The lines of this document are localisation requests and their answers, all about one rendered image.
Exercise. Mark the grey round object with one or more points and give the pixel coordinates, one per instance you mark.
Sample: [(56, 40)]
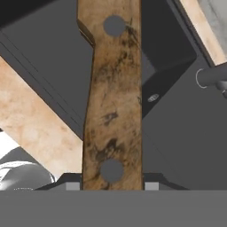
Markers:
[(23, 176)]

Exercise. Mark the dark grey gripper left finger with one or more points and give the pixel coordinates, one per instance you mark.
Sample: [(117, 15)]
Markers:
[(71, 181)]

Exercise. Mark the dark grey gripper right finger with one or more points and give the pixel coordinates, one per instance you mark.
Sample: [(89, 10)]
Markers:
[(153, 181)]

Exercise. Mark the dark grey tap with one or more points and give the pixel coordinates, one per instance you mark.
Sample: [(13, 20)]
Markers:
[(212, 77)]

